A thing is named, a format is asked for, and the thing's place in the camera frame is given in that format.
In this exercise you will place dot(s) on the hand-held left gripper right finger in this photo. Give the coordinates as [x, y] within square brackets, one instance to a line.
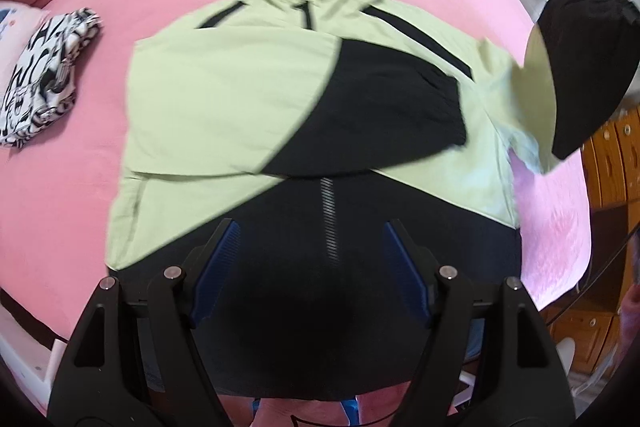
[405, 268]

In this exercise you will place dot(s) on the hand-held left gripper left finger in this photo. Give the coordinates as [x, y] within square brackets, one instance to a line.
[220, 268]

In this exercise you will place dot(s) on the green and black hooded jacket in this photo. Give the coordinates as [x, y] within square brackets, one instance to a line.
[225, 107]

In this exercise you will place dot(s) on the pink bed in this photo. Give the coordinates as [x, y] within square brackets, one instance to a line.
[75, 217]

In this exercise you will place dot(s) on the wooden cabinet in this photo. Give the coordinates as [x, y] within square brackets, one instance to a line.
[607, 167]

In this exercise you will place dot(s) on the black and white patterned cloth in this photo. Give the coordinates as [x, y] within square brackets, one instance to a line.
[42, 77]

